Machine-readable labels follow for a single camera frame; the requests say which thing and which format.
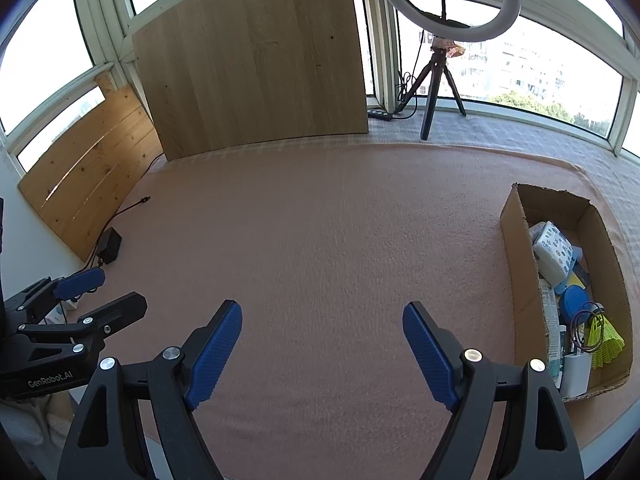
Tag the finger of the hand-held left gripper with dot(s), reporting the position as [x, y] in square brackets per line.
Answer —
[80, 282]
[115, 312]

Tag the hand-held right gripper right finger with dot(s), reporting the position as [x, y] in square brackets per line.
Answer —
[430, 355]

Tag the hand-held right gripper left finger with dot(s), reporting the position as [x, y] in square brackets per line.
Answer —
[215, 355]

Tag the cardboard box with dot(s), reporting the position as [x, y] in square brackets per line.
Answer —
[517, 260]

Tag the white charger plug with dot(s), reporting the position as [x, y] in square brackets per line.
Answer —
[575, 375]

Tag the blue round lid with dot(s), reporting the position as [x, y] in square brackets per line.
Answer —
[574, 302]

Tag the star-print tissue pack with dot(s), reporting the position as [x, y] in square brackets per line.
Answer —
[552, 255]

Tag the black power adapter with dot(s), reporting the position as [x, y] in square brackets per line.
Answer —
[109, 246]

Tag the knotty wooden plank board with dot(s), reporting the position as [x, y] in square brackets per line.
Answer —
[90, 170]

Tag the blue and white bottle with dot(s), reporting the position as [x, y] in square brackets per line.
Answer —
[550, 325]

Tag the pink blanket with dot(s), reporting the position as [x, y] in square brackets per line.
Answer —
[325, 235]

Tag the yellow shuttlecock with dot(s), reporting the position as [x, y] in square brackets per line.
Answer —
[607, 342]

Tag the grey checked cloth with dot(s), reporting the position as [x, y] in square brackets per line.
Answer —
[525, 135]

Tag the black inline remote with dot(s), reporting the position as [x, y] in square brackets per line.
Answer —
[380, 115]

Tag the light wooden board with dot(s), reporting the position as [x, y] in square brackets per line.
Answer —
[250, 60]

